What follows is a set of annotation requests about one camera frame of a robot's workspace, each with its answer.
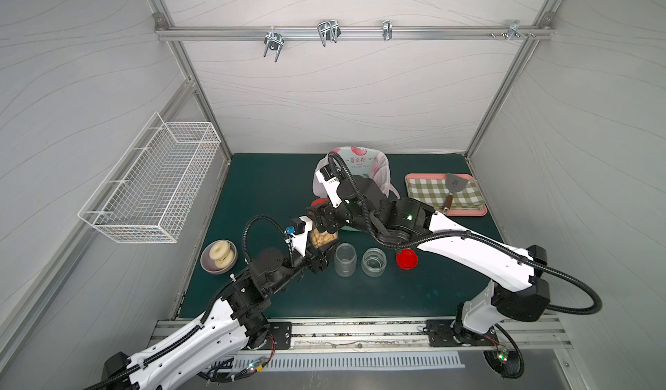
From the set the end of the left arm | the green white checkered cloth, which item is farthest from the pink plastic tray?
the end of the left arm

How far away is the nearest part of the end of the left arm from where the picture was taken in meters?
0.61

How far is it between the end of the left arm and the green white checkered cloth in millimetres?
562

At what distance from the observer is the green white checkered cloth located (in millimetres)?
1038

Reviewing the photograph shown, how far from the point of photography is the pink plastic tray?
103cm

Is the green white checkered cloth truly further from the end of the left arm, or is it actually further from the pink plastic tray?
the end of the left arm

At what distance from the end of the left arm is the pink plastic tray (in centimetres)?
56
